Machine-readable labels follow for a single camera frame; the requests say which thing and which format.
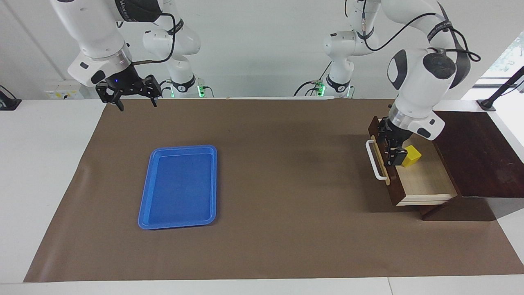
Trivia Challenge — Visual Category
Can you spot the yellow cube block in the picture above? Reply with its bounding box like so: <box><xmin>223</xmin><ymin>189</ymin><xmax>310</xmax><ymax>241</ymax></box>
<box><xmin>401</xmin><ymin>145</ymin><xmax>422</xmax><ymax>168</ymax></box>

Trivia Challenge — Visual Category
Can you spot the white drawer handle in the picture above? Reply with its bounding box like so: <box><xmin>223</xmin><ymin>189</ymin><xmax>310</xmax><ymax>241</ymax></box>
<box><xmin>366</xmin><ymin>139</ymin><xmax>389</xmax><ymax>181</ymax></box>

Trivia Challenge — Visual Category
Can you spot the wooden drawer dark front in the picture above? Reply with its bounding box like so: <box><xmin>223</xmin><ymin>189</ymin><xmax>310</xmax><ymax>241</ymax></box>
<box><xmin>366</xmin><ymin>116</ymin><xmax>458</xmax><ymax>206</ymax></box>

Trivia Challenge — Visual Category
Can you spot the dark brown wooden cabinet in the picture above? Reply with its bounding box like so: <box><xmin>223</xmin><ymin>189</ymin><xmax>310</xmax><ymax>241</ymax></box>
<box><xmin>413</xmin><ymin>110</ymin><xmax>524</xmax><ymax>221</ymax></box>

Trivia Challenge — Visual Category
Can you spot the blue plastic tray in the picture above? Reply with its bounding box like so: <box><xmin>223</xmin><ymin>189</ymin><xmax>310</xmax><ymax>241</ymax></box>
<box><xmin>138</xmin><ymin>145</ymin><xmax>217</xmax><ymax>230</ymax></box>

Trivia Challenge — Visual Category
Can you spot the brown table mat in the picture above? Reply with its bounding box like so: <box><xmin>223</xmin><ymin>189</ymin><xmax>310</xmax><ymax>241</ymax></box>
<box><xmin>23</xmin><ymin>98</ymin><xmax>524</xmax><ymax>283</ymax></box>

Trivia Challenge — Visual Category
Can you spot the white wall socket box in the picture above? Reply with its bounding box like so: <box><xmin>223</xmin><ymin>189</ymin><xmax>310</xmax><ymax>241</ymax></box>
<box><xmin>44</xmin><ymin>79</ymin><xmax>85</xmax><ymax>100</ymax></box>

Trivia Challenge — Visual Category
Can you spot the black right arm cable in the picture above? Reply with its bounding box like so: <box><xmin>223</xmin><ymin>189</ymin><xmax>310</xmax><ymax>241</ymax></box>
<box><xmin>117</xmin><ymin>12</ymin><xmax>183</xmax><ymax>66</ymax></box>

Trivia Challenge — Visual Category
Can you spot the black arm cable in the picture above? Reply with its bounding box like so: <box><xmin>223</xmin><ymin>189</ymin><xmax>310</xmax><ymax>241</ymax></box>
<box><xmin>344</xmin><ymin>0</ymin><xmax>482</xmax><ymax>63</ymax></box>
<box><xmin>117</xmin><ymin>12</ymin><xmax>183</xmax><ymax>66</ymax></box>

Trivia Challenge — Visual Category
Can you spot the black left base cable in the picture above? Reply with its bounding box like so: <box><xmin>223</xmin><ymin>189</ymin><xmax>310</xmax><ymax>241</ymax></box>
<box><xmin>293</xmin><ymin>61</ymin><xmax>329</xmax><ymax>98</ymax></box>

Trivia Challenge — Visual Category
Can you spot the black clamp mount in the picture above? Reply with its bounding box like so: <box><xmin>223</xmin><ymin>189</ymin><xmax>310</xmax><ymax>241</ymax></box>
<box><xmin>0</xmin><ymin>84</ymin><xmax>22</xmax><ymax>111</ymax></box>

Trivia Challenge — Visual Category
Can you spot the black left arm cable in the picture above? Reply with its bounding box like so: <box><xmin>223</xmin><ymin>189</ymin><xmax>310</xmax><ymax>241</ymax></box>
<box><xmin>344</xmin><ymin>0</ymin><xmax>482</xmax><ymax>63</ymax></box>

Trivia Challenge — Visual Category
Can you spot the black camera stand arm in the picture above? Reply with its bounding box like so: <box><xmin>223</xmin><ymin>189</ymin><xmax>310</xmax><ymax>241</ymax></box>
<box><xmin>477</xmin><ymin>66</ymin><xmax>524</xmax><ymax>112</ymax></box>

